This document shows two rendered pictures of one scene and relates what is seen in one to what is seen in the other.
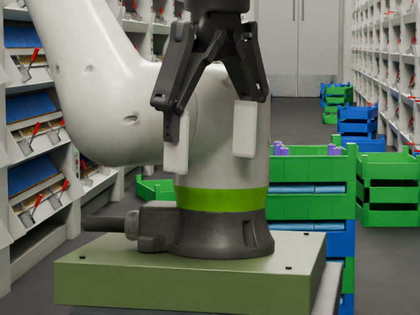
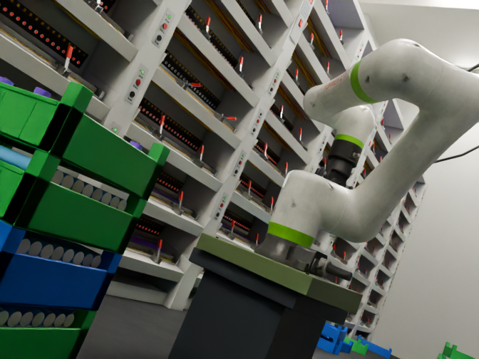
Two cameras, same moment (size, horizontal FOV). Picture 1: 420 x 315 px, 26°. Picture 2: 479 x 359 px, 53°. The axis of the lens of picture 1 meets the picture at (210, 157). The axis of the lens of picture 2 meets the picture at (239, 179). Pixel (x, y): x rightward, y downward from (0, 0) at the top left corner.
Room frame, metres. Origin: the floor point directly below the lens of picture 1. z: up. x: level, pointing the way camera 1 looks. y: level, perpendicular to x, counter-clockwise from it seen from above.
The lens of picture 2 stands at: (2.42, 0.39, 0.30)
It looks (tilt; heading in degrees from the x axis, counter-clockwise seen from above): 8 degrees up; 207
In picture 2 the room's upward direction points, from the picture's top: 23 degrees clockwise
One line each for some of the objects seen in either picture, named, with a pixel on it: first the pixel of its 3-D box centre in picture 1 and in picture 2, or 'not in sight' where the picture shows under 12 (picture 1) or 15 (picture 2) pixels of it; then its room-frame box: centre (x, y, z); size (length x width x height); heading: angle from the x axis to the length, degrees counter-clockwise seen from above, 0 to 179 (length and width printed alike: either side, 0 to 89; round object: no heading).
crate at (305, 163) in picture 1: (279, 157); (35, 120); (1.97, -0.15, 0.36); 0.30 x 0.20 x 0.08; 92
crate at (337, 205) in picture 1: (279, 193); (8, 174); (1.97, -0.15, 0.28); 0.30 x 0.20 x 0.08; 92
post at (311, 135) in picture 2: not in sight; (296, 164); (-0.09, -0.57, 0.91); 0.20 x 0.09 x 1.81; 84
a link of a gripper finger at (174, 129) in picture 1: (166, 119); not in sight; (0.98, 0.05, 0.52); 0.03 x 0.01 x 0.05; 144
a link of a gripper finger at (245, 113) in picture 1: (244, 129); not in sight; (1.10, -0.04, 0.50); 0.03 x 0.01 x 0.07; 54
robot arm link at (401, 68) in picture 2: not in sight; (393, 71); (1.42, 0.14, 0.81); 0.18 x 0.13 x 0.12; 38
